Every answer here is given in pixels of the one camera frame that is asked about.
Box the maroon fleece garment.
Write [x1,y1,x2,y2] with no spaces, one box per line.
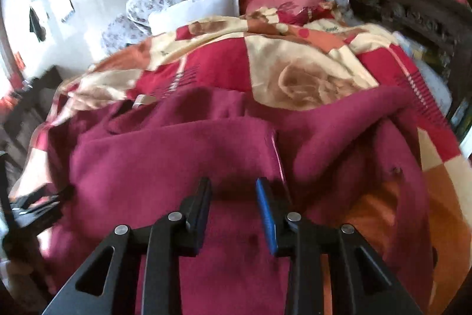
[46,84,434,315]

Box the red frilled pillow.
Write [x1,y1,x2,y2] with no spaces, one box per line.
[240,0,338,26]

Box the dark carved wooden headboard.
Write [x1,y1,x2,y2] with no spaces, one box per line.
[334,0,472,87]

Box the dark hanging cloth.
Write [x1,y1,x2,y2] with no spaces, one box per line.
[29,7,48,43]

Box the red and cream floral blanket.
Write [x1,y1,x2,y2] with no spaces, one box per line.
[7,14,469,315]

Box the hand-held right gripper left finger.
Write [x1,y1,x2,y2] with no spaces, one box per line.
[42,177,213,315]

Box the white pillow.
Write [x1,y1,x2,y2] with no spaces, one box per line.
[147,0,240,37]

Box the dark wooden side furniture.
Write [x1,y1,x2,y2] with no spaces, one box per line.
[0,66,63,168]

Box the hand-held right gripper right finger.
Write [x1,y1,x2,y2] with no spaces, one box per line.
[256,177,423,315]

